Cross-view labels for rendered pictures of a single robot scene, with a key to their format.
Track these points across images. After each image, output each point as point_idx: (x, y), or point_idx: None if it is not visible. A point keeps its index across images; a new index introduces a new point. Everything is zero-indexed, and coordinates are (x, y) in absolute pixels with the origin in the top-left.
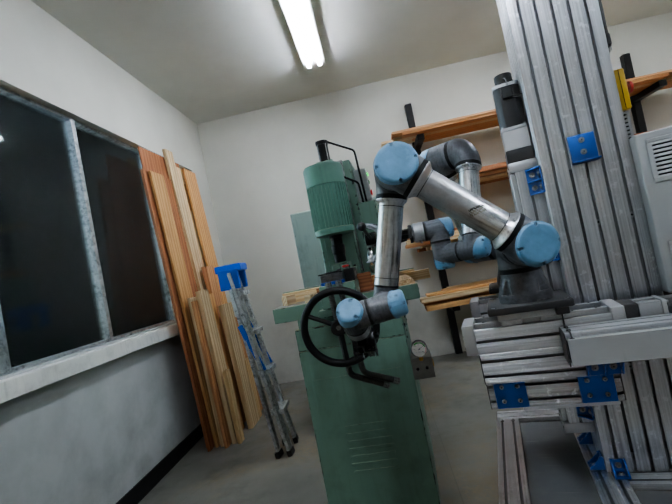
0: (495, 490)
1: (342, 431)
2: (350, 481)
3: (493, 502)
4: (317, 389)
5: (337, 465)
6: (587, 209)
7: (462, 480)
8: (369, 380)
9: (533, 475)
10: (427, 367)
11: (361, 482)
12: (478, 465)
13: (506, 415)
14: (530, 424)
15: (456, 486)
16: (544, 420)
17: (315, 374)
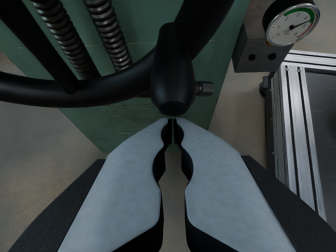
0: (248, 122)
1: (99, 109)
2: (116, 137)
3: (245, 139)
4: (35, 62)
5: (99, 129)
6: None
7: (219, 104)
8: (146, 95)
9: (323, 180)
10: (273, 57)
11: (128, 138)
12: (233, 85)
13: (290, 58)
14: (314, 76)
15: (214, 112)
16: (329, 73)
17: (15, 36)
